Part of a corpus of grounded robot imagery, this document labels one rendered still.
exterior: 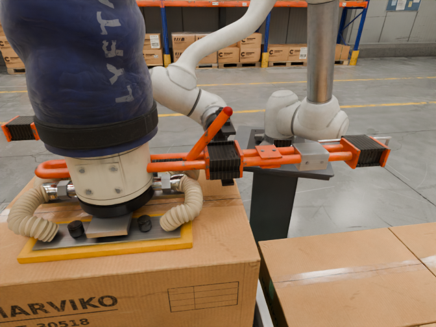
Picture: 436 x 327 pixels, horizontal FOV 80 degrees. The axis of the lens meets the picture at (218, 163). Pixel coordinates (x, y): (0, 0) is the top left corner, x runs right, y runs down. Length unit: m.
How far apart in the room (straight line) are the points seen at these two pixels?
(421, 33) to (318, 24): 11.19
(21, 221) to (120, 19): 0.42
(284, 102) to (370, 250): 0.72
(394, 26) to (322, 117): 10.35
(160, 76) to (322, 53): 0.59
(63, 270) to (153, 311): 0.20
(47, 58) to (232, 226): 0.47
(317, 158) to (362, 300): 0.59
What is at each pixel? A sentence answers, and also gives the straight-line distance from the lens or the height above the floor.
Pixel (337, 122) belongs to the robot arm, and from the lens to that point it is 1.21.
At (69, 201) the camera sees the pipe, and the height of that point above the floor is 1.00.
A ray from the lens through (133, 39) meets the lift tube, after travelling 0.49.
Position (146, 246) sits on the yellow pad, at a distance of 0.57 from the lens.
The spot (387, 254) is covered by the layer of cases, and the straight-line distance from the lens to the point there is 1.29.
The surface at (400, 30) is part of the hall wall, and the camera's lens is 11.66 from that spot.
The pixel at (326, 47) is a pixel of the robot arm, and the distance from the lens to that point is 1.09.
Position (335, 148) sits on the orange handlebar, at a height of 1.08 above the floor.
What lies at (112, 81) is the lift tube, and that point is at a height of 1.28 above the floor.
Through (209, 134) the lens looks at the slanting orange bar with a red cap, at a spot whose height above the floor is 1.15.
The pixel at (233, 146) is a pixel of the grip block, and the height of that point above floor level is 1.10.
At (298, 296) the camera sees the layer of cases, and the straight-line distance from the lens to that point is 1.03.
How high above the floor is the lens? 1.38
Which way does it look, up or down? 30 degrees down
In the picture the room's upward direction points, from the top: straight up
